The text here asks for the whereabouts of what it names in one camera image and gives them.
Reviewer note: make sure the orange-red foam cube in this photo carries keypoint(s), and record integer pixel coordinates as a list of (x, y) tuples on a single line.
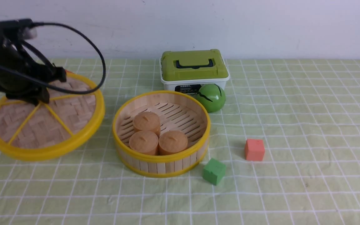
[(254, 150)]

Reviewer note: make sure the green round ball toy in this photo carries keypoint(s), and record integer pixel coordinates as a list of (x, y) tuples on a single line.
[(212, 97)]

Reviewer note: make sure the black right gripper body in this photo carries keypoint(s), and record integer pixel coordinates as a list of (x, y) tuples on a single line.
[(13, 65)]

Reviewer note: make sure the bamboo steamer basket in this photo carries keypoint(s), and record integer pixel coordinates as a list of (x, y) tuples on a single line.
[(176, 111)]

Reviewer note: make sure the yellow-rimmed bamboo steamer lid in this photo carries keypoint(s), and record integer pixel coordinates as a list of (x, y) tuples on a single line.
[(41, 132)]

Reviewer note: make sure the green lidded storage box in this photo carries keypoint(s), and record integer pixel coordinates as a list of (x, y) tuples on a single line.
[(187, 71)]

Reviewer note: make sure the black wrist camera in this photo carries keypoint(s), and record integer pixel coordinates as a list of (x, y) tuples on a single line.
[(19, 29)]

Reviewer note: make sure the front right tan bun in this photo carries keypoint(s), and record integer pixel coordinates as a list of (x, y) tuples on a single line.
[(172, 142)]

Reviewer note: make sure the front left tan bun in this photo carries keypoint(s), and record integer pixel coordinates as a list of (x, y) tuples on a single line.
[(144, 142)]

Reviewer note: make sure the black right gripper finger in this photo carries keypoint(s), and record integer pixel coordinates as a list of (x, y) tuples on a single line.
[(54, 73)]

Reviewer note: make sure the green checkered tablecloth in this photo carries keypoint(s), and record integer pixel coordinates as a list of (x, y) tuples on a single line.
[(285, 149)]

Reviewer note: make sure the rear tan steamed bun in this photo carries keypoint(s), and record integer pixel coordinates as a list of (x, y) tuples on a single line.
[(147, 121)]

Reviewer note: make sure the green foam cube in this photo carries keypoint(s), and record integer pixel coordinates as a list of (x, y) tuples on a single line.
[(214, 171)]

